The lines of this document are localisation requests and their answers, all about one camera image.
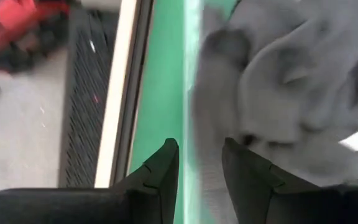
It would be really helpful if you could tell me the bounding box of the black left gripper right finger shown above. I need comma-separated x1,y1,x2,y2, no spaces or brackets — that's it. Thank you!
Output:
221,138,319,224

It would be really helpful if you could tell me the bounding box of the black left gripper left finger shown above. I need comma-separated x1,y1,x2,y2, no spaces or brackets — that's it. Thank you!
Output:
113,138,180,224

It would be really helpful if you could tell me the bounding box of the grey waffle towel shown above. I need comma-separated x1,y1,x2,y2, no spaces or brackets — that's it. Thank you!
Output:
194,0,358,187

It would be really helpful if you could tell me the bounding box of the clear plastic bin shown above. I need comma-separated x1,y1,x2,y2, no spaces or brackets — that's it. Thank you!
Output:
181,0,358,224

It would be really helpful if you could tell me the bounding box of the black perforated panel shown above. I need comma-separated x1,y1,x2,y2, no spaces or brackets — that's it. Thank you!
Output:
58,7,119,189

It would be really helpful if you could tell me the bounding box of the red power tool device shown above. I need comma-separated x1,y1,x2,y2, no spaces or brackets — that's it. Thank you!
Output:
0,0,71,74

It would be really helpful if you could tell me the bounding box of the black metal table frame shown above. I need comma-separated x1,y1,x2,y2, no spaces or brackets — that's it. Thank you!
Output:
109,0,155,187

